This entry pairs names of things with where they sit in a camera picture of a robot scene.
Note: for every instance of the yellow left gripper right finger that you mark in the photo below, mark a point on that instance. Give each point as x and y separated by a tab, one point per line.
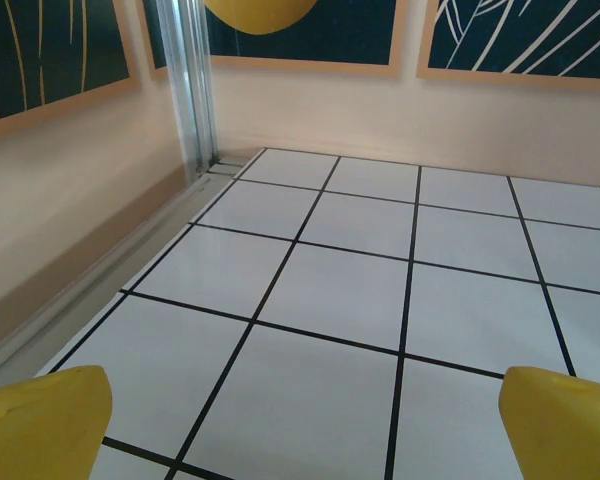
565	430

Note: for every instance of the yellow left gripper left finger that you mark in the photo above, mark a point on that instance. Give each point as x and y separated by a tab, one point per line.
40	425

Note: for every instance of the aluminium side rail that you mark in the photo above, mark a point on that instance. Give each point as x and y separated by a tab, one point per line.
105	270

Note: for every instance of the aluminium corner post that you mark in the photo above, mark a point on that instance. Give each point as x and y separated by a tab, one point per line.
192	75

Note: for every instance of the narrow dark wall art panel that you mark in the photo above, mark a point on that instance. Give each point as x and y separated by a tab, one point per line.
150	30

